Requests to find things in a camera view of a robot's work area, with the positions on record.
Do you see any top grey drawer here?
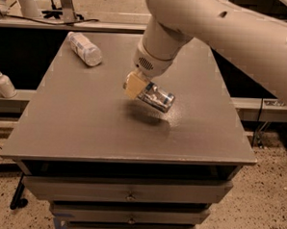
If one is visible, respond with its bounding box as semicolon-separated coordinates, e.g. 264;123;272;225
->
23;176;232;204

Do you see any black cable on rail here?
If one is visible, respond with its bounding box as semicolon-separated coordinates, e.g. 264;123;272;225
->
0;6;101;28

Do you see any silver blue redbull can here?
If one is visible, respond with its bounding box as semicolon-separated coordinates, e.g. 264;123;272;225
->
138;82;175;113

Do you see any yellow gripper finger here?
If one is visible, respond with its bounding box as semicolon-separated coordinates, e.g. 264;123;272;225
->
123;69;149;99

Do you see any white pump dispenser bottle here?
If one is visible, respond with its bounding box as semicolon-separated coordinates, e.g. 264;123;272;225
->
0;71;16;99

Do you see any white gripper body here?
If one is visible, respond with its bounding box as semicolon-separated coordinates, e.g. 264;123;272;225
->
133;40;172;78

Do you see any clear plastic water bottle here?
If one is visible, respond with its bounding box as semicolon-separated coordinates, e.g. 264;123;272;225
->
67;32;102;66

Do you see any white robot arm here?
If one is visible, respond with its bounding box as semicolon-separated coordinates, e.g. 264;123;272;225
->
123;0;287;105

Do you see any middle grey drawer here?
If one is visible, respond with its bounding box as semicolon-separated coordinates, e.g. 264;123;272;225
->
50;202;210;225

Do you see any grey drawer cabinet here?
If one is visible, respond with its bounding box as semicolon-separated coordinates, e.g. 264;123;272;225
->
0;25;264;229

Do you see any grey metal post left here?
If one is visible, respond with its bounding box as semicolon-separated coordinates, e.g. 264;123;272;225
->
60;0;76;23

